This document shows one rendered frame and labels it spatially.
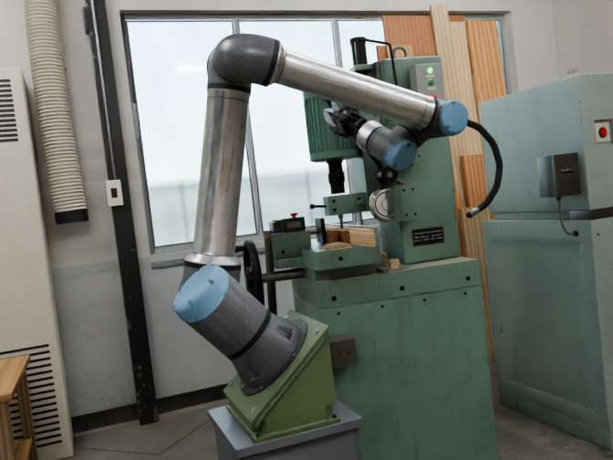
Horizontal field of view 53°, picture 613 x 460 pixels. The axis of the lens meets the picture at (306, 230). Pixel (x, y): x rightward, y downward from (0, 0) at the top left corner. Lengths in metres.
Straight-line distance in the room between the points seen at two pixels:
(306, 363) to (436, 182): 1.02
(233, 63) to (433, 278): 1.02
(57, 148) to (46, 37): 0.52
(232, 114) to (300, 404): 0.73
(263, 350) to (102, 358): 2.04
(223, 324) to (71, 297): 2.00
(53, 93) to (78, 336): 1.21
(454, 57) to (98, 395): 2.85
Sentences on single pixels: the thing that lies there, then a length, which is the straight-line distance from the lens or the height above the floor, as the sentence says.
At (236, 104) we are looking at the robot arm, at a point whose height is 1.33.
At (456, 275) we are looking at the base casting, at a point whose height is 0.76.
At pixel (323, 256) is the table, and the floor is 0.89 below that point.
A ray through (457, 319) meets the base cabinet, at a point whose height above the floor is 0.60.
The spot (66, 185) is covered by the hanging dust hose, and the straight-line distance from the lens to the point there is 3.16.
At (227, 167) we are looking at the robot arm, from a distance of 1.59.
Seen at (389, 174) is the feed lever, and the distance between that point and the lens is 2.11.
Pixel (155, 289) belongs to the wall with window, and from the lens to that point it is 3.38.
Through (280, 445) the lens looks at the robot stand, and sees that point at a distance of 1.45.
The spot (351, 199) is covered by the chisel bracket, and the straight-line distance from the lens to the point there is 2.20.
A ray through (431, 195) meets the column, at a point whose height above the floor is 1.03.
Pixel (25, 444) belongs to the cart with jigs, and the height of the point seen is 0.18.
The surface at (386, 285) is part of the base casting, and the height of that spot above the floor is 0.76.
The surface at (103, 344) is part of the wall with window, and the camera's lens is 3.40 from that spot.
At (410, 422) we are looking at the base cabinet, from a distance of 2.19.
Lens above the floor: 1.07
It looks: 3 degrees down
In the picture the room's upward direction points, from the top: 6 degrees counter-clockwise
